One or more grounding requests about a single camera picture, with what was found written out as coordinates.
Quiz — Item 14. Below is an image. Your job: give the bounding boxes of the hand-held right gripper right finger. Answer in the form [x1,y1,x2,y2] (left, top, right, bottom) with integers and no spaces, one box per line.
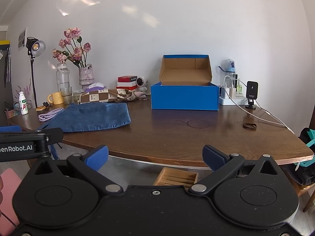
[188,144,286,195]

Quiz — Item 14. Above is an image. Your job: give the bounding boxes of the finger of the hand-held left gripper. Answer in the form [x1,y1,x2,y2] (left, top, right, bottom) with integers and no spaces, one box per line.
[0,125,22,134]
[37,127,64,161]

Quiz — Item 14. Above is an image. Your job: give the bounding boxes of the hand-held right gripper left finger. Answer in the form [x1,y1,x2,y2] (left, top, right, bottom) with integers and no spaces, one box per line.
[32,145,125,195]

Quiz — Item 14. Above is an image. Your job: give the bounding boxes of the patterned brocade cloth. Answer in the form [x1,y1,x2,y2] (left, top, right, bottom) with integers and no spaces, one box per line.
[37,102,131,133]

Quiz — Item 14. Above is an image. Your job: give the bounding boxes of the brown checkered cloth bag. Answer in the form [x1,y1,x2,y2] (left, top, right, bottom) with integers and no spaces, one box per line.
[78,88,136,103]

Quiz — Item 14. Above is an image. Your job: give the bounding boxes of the black and teal bag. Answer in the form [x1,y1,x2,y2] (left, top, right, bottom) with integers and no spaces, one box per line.
[283,127,315,187]

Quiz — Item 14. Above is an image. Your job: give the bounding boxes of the small white drink bottle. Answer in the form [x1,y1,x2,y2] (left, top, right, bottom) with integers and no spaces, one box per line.
[19,91,29,115]

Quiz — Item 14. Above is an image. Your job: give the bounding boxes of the yellow mug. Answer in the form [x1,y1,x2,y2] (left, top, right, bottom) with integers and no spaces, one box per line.
[47,91,63,105]

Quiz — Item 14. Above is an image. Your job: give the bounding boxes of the clear drinking glass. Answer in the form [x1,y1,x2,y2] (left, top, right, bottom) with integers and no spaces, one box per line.
[60,87,73,105]

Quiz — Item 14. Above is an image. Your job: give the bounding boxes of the wooden tray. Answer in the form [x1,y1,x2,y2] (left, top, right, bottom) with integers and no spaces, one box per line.
[153,167,199,188]

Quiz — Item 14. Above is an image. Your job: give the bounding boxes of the pink cushion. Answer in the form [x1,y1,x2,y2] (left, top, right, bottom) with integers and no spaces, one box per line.
[0,168,23,227]

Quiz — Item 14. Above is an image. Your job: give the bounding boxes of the clear plastic water jug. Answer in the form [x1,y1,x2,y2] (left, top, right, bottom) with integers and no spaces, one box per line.
[56,63,71,96]

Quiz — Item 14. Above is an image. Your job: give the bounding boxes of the white power strip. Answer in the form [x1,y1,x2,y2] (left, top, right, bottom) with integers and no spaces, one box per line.
[219,86,249,106]

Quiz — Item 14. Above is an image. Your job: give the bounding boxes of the purple tissue box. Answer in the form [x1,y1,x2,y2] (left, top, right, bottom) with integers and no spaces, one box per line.
[87,82,107,90]

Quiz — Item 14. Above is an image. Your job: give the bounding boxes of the vase with pink roses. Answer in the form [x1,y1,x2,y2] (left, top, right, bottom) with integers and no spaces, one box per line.
[52,27,95,89]

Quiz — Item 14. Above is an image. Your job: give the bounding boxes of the blue cardboard box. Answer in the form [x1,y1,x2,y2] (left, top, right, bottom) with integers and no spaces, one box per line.
[150,54,220,111]

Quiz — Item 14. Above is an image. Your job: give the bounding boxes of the black phone charger stand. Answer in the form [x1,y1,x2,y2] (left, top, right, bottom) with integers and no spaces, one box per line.
[245,81,259,109]

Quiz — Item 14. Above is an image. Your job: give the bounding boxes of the red and white boxes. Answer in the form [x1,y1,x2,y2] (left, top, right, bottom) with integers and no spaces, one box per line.
[117,75,138,92]

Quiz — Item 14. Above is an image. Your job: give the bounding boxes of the black studio lamp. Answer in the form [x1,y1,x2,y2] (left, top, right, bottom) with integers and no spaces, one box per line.
[26,37,46,109]

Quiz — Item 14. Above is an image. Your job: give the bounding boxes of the grey blue-capped water bottle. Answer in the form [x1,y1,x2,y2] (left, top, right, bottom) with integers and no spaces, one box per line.
[219,59,236,87]

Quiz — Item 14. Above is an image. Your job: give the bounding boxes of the wooden chair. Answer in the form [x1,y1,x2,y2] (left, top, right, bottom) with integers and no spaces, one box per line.
[283,167,315,213]

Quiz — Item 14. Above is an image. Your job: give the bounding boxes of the purple cord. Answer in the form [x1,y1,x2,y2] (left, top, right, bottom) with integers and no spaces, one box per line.
[38,107,65,122]

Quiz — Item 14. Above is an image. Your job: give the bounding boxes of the white charging cable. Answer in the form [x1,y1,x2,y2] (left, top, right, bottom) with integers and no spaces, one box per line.
[223,76,294,131]

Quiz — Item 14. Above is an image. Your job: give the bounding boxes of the small white round camera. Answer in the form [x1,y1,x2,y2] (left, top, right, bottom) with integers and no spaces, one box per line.
[136,76,148,92]

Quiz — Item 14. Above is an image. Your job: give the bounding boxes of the wall poster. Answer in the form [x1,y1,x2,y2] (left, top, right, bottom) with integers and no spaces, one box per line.
[17,27,27,52]

